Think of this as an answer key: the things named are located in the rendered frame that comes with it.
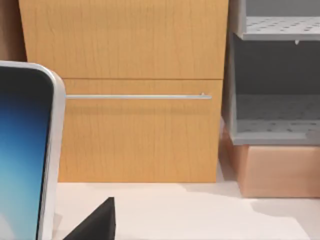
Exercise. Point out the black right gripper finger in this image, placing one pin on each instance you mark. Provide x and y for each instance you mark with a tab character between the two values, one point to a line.
100	222

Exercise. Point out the brown wooden cupboard side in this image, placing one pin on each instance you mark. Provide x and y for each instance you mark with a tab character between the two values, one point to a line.
11	30

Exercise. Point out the grey pierced drawer inside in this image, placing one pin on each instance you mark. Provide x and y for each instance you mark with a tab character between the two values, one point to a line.
280	23

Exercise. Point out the plain wooden drawer front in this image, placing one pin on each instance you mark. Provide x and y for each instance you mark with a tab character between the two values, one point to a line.
125	37

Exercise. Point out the white smartphone with blue screen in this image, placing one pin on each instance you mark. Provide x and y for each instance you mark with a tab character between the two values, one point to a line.
23	152

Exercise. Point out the salmon-coloured box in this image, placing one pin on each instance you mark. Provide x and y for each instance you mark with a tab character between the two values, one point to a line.
275	170

